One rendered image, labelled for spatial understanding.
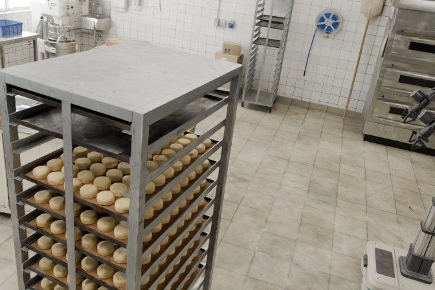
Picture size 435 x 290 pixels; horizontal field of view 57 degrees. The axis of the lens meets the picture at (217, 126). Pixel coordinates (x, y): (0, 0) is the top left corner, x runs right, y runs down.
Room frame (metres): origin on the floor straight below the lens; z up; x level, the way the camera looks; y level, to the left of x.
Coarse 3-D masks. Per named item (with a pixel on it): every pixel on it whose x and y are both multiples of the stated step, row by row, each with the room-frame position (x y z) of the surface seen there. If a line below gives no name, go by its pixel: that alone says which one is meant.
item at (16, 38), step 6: (24, 30) 5.63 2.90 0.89; (0, 36) 5.15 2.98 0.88; (6, 36) 5.19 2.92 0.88; (12, 36) 5.23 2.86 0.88; (18, 36) 5.27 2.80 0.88; (24, 36) 5.31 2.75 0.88; (30, 36) 5.38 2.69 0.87; (36, 36) 5.49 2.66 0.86; (0, 42) 4.88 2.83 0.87; (6, 42) 4.98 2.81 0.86; (12, 42) 5.07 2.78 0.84; (18, 42) 5.21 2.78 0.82; (36, 42) 5.53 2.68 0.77; (0, 48) 5.03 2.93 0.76; (36, 48) 5.52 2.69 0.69; (0, 54) 5.02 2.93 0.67; (36, 54) 5.51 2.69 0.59; (36, 60) 5.51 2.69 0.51
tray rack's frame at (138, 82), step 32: (32, 64) 1.13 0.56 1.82; (64, 64) 1.17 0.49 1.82; (96, 64) 1.21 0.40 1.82; (128, 64) 1.26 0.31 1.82; (160, 64) 1.31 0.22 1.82; (192, 64) 1.36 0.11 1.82; (224, 64) 1.42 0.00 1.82; (0, 96) 1.03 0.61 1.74; (64, 96) 0.94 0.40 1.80; (96, 96) 0.93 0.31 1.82; (128, 96) 0.96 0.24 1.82; (160, 96) 0.99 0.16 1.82; (192, 96) 1.08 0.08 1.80; (64, 128) 0.95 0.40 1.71; (64, 160) 0.96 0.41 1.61; (128, 256) 0.86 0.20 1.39; (128, 288) 0.86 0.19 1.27
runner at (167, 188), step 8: (216, 144) 1.38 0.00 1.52; (208, 152) 1.32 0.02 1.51; (200, 160) 1.25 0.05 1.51; (192, 168) 1.20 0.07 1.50; (184, 176) 1.15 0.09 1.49; (168, 184) 1.05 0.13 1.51; (176, 184) 1.10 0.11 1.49; (160, 192) 1.01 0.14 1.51; (152, 200) 0.97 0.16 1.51; (144, 208) 0.94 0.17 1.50; (128, 216) 0.87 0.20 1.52; (128, 224) 0.87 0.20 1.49
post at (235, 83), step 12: (240, 72) 1.43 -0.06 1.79; (228, 108) 1.43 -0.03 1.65; (228, 120) 1.43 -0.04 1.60; (228, 132) 1.42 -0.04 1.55; (228, 144) 1.42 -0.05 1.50; (228, 156) 1.43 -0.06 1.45; (216, 192) 1.43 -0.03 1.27; (216, 204) 1.43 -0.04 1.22; (216, 216) 1.42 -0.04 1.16; (216, 228) 1.42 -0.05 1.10; (216, 240) 1.43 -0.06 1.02; (204, 288) 1.43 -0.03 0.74
